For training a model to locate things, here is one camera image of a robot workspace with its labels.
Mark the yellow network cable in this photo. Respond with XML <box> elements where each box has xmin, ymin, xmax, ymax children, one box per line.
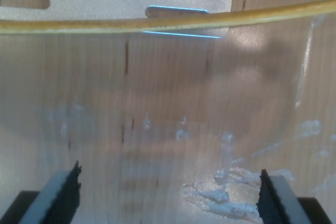
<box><xmin>0</xmin><ymin>0</ymin><xmax>336</xmax><ymax>35</ymax></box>

